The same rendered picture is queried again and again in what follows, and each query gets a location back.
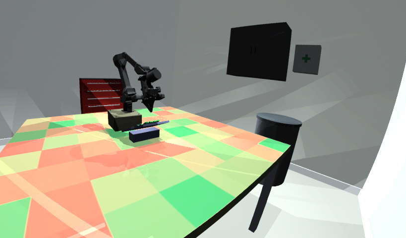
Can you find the light blue switch panel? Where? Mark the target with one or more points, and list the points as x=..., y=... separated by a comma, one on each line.
x=144, y=131

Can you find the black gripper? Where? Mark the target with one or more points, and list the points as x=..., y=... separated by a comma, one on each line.
x=148, y=100

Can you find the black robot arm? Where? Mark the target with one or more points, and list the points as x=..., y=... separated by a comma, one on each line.
x=149, y=75

